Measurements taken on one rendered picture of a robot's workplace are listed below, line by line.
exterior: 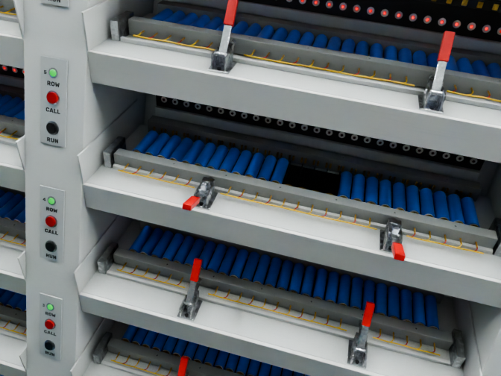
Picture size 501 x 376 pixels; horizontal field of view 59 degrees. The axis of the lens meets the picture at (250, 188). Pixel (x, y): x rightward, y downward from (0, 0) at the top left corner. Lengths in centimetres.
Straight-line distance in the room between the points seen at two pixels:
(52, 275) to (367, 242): 49
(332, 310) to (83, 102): 48
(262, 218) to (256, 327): 19
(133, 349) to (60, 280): 20
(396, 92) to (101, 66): 39
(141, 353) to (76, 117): 44
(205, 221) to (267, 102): 19
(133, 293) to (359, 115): 45
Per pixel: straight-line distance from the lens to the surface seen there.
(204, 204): 64
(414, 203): 69
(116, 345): 90
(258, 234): 62
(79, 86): 66
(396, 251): 56
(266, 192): 64
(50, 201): 73
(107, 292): 77
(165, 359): 87
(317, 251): 62
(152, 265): 77
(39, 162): 72
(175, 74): 60
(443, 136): 58
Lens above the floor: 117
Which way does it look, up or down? 19 degrees down
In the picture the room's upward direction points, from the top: 10 degrees clockwise
